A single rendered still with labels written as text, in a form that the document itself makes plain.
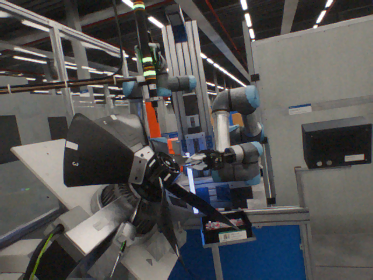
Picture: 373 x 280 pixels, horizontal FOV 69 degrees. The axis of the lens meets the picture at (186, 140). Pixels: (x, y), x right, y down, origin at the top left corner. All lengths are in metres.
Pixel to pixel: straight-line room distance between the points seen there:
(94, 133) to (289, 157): 2.26
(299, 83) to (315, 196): 1.11
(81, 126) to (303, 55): 2.35
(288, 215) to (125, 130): 0.87
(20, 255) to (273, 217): 1.09
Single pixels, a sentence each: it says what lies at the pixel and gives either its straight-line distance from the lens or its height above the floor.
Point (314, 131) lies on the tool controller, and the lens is 1.31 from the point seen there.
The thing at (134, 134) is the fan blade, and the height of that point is 1.34.
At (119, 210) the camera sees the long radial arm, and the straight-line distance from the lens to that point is 0.90.
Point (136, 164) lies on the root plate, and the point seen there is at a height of 1.24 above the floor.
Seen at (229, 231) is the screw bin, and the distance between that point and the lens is 1.24.
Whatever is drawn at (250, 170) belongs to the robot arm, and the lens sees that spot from 1.25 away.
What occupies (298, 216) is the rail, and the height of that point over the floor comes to 0.82.
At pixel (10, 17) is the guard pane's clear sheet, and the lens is 1.69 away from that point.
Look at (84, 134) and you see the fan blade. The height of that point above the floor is 1.37.
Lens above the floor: 1.37
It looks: 5 degrees down
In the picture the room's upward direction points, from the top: 9 degrees counter-clockwise
